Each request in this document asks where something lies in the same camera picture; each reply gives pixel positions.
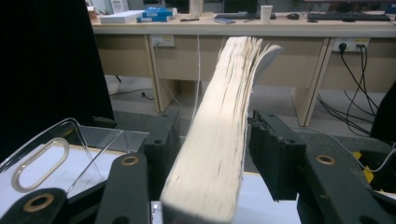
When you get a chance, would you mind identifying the blue notebook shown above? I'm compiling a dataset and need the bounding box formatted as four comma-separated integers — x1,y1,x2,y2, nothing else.
213,17,237,25

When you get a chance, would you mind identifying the small white box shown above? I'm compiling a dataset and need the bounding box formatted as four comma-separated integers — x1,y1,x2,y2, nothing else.
109,0,130,14

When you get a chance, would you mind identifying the thin white floor cable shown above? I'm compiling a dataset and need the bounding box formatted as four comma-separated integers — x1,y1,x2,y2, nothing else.
298,126,396,174

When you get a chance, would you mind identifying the clear acrylic book rack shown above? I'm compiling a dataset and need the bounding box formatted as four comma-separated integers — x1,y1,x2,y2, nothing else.
0,117,150,201

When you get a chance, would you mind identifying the blue box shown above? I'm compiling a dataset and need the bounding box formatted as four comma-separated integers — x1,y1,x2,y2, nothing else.
142,6,178,19
135,15,176,23

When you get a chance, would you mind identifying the black curtain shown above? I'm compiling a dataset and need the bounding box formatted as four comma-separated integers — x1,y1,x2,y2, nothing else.
369,79,396,145
0,0,117,163

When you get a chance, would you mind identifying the beige wooden desk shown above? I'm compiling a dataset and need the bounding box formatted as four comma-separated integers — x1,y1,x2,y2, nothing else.
91,12,396,127

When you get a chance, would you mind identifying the white paper cup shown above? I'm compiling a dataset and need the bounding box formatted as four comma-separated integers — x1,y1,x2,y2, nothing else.
259,5,275,24

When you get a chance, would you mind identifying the white power outlet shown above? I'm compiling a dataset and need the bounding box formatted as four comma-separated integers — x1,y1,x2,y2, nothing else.
332,37,371,53
148,34,177,49

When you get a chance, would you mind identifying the white picture-grid magazine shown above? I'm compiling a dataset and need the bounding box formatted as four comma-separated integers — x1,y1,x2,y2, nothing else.
160,35,285,224

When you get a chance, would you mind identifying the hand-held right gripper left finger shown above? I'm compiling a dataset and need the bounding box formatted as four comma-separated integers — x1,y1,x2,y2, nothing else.
141,109,185,202

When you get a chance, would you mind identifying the white paper stack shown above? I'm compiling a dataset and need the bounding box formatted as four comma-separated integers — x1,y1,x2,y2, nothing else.
98,9,146,25

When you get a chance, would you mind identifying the white cylinder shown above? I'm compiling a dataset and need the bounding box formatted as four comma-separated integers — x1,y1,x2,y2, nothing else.
189,0,205,19

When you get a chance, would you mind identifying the black monitor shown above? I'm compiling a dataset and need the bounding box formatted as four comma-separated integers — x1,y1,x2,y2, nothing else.
223,0,260,14

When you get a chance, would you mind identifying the black plugged cable bundle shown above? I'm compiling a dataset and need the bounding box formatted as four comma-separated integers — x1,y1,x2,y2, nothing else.
317,42,379,137

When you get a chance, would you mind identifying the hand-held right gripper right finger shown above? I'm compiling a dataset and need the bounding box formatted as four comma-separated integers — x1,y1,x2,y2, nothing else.
247,108,308,202

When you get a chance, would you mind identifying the black floor cable with plug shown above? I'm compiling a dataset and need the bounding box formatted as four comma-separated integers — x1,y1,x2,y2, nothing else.
108,88,155,102

